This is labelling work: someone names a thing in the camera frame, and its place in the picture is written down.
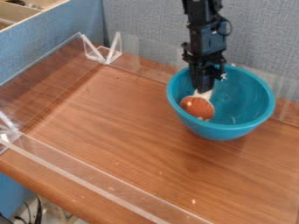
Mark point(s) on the clear acrylic barrier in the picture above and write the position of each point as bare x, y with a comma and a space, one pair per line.
91, 139

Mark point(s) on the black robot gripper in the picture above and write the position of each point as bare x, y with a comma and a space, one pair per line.
206, 67

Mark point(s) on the wooden shelf box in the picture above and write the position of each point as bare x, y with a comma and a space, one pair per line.
17, 11

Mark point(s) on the brown toy mushroom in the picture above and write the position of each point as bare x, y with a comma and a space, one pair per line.
198, 106

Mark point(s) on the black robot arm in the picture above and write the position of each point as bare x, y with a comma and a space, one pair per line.
204, 51

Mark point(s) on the blue plastic bowl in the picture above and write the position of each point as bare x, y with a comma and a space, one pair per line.
244, 100

